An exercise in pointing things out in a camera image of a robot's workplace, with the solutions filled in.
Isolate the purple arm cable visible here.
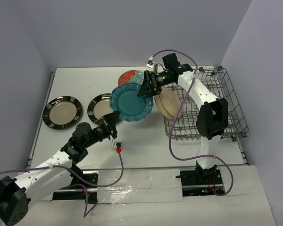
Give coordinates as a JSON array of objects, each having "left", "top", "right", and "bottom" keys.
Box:
[
  {"left": 152, "top": 49, "right": 234, "bottom": 196},
  {"left": 0, "top": 150, "right": 125, "bottom": 218}
]

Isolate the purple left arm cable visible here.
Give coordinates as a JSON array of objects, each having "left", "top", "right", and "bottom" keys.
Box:
[{"left": 0, "top": 150, "right": 125, "bottom": 218}]

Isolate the grey wire dish rack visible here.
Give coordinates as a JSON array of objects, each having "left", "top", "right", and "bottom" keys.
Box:
[{"left": 164, "top": 66, "right": 249, "bottom": 141}]

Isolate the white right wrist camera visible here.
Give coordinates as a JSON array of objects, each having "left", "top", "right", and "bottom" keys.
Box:
[{"left": 146, "top": 56, "right": 155, "bottom": 69}]

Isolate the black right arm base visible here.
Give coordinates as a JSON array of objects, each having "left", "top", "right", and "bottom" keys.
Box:
[{"left": 176, "top": 162, "right": 225, "bottom": 197}]

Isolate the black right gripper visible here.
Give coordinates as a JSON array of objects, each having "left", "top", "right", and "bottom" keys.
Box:
[{"left": 138, "top": 70, "right": 175, "bottom": 98}]

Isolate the red and teal floral plate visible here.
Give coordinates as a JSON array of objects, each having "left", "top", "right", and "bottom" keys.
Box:
[{"left": 118, "top": 70, "right": 144, "bottom": 85}]

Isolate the teal scalloped plate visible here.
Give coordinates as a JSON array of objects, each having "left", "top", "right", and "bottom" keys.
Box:
[{"left": 109, "top": 83, "right": 154, "bottom": 122}]

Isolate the cream bird painted plate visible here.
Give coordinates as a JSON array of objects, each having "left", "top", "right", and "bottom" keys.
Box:
[{"left": 159, "top": 87, "right": 181, "bottom": 117}]

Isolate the black rimmed cream plate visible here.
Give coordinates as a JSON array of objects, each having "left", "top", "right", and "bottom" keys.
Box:
[{"left": 87, "top": 93, "right": 113, "bottom": 125}]

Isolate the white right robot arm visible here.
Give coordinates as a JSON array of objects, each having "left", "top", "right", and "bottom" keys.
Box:
[{"left": 137, "top": 53, "right": 228, "bottom": 184}]

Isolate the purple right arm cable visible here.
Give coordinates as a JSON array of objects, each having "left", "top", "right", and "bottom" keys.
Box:
[{"left": 152, "top": 49, "right": 234, "bottom": 196}]

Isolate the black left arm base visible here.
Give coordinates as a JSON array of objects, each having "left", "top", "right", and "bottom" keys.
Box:
[{"left": 52, "top": 169, "right": 100, "bottom": 204}]

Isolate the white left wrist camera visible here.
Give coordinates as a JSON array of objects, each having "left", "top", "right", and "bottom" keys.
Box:
[{"left": 110, "top": 137, "right": 124, "bottom": 153}]

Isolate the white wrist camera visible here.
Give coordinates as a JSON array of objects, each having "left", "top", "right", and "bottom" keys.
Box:
[
  {"left": 146, "top": 56, "right": 155, "bottom": 69},
  {"left": 110, "top": 137, "right": 124, "bottom": 153}
]

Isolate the silver tape sheet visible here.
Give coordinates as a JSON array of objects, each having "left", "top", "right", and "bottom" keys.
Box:
[{"left": 97, "top": 169, "right": 183, "bottom": 204}]

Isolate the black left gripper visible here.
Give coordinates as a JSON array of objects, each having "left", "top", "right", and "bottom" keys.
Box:
[{"left": 83, "top": 110, "right": 118, "bottom": 148}]

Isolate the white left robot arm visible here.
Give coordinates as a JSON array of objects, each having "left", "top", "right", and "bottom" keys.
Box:
[{"left": 0, "top": 111, "right": 119, "bottom": 226}]

